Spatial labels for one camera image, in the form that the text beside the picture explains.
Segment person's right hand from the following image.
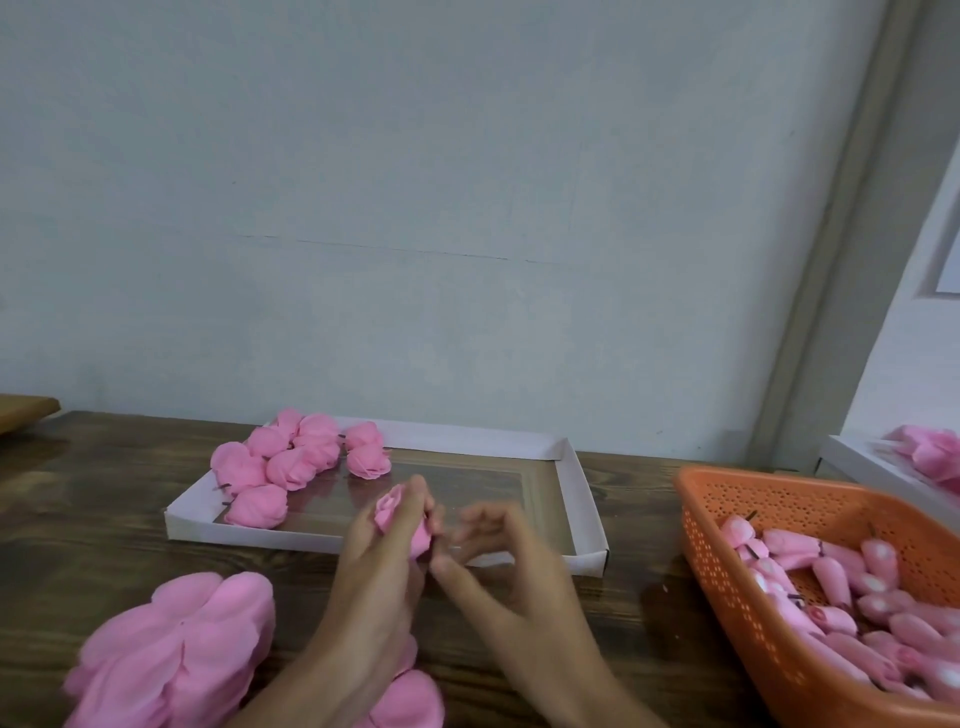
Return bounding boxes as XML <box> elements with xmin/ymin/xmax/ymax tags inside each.
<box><xmin>430</xmin><ymin>501</ymin><xmax>605</xmax><ymax>710</ymax></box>

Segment person's left hand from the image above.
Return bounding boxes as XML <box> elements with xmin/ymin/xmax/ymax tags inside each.
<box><xmin>315</xmin><ymin>475</ymin><xmax>447</xmax><ymax>680</ymax></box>

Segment stack of pink petals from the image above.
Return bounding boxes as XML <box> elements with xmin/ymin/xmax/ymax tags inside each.
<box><xmin>63</xmin><ymin>570</ymin><xmax>279</xmax><ymax>728</ymax></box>
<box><xmin>360</xmin><ymin>633</ymin><xmax>447</xmax><ymax>728</ymax></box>

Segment white shallow tray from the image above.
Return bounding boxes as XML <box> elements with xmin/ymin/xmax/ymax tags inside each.
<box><xmin>163</xmin><ymin>418</ymin><xmax>611</xmax><ymax>578</ymax></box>

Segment pink petal flower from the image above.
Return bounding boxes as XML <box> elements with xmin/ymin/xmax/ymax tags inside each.
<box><xmin>294</xmin><ymin>415</ymin><xmax>342</xmax><ymax>471</ymax></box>

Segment group of finished pink roses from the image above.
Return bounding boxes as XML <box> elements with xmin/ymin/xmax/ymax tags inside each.
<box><xmin>210</xmin><ymin>408</ymin><xmax>395</xmax><ymax>530</ymax></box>

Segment pink rose buds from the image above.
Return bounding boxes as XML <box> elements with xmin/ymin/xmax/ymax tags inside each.
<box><xmin>720</xmin><ymin>513</ymin><xmax>960</xmax><ymax>704</ymax></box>

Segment pile of pink petals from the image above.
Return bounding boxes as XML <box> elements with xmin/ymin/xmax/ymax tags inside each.
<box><xmin>885</xmin><ymin>424</ymin><xmax>960</xmax><ymax>497</ymax></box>

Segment person's right forearm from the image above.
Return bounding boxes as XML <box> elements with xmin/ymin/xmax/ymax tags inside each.
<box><xmin>532</xmin><ymin>678</ymin><xmax>669</xmax><ymax>728</ymax></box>

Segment orange plastic basket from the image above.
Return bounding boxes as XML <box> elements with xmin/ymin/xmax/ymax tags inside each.
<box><xmin>676</xmin><ymin>465</ymin><xmax>960</xmax><ymax>728</ymax></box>

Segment white paper notice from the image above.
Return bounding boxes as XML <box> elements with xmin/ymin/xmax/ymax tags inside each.
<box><xmin>934</xmin><ymin>225</ymin><xmax>960</xmax><ymax>297</ymax></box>

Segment grey door frame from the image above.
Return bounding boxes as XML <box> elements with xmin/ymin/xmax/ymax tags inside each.
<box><xmin>750</xmin><ymin>0</ymin><xmax>960</xmax><ymax>470</ymax></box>

